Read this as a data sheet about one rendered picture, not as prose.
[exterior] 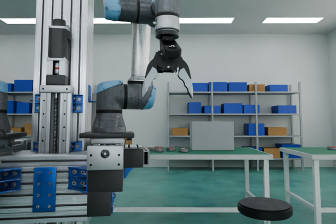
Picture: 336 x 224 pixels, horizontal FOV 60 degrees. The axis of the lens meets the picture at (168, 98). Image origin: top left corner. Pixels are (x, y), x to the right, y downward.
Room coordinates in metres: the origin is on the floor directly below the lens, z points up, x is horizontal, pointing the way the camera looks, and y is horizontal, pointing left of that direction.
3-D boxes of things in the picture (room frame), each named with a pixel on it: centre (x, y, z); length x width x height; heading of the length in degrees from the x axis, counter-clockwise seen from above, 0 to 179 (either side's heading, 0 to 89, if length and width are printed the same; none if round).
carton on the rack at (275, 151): (6.84, -2.35, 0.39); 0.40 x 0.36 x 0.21; 178
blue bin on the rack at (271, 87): (6.83, -2.54, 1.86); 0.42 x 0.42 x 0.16; 0
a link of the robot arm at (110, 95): (1.31, 0.26, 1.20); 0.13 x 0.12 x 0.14; 105
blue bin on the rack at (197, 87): (6.84, -0.73, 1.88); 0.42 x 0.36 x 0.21; 0
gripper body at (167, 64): (0.87, 0.00, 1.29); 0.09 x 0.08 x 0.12; 8
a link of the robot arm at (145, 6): (0.96, 0.05, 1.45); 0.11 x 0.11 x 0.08; 15
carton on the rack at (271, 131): (6.84, -2.49, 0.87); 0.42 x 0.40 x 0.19; 89
